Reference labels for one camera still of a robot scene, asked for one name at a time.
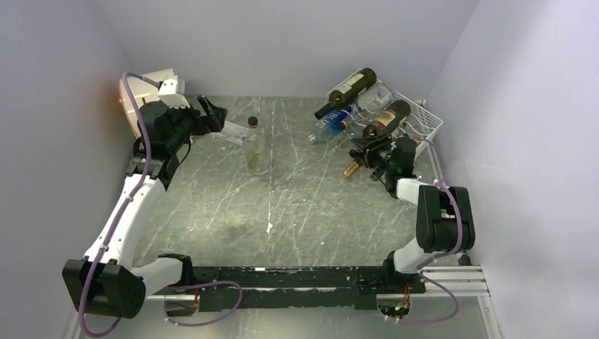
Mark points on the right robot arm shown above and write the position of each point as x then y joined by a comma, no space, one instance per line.
444,220

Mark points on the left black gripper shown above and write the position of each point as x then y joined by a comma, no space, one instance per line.
216,116

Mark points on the clear bottle black cap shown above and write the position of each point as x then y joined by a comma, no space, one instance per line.
257,150

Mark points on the dark green wine bottle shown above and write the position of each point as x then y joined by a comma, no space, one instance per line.
348,90

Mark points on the slim amber gold-capped bottle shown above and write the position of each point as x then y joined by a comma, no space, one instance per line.
356,163

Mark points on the clear empty glass bottle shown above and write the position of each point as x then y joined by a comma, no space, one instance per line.
377,97

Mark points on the clear blue label bottle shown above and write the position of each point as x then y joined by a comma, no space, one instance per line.
327,127

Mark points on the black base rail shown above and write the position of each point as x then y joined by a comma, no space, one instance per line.
300,287

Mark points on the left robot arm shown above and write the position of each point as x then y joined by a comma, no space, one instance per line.
104,281

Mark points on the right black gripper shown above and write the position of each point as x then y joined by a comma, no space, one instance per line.
367,156

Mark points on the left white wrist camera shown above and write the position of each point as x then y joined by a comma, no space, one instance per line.
172,93

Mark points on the dark primitivo wine bottle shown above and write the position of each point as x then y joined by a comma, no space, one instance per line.
388,120

